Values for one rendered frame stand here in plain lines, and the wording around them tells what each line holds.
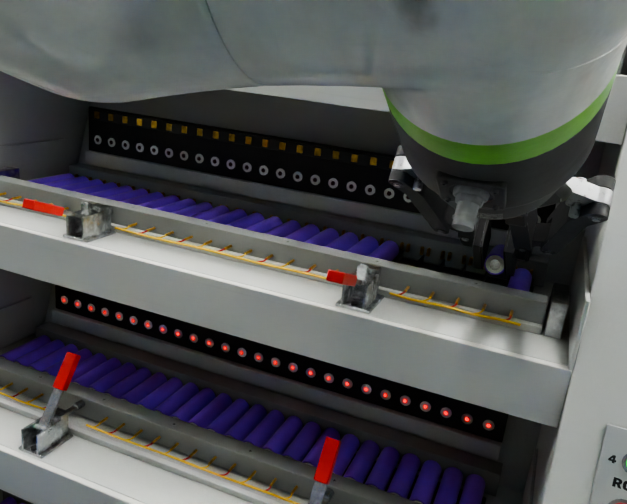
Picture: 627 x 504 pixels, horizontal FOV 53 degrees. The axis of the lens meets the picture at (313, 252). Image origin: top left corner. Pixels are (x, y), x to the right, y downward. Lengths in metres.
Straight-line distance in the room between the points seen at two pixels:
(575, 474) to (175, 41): 0.38
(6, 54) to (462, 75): 0.13
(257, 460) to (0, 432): 0.25
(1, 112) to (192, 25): 0.60
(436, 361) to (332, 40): 0.33
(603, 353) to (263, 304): 0.25
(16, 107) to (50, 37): 0.60
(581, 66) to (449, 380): 0.31
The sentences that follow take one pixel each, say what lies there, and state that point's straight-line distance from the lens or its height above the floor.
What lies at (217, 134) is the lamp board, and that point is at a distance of 0.72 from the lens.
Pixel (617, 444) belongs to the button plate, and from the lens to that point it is 0.47.
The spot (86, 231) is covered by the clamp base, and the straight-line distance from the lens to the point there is 0.60.
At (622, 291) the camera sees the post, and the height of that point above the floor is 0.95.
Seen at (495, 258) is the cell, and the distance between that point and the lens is 0.54.
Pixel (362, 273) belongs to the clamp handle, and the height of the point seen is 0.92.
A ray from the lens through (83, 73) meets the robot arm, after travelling 0.21.
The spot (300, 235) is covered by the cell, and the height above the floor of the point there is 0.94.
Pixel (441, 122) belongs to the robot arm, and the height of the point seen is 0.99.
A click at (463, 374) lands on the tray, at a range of 0.47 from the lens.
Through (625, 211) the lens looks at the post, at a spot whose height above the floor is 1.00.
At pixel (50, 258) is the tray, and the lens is 0.62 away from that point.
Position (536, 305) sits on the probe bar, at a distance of 0.50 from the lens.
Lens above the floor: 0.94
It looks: 1 degrees down
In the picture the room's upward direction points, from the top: 12 degrees clockwise
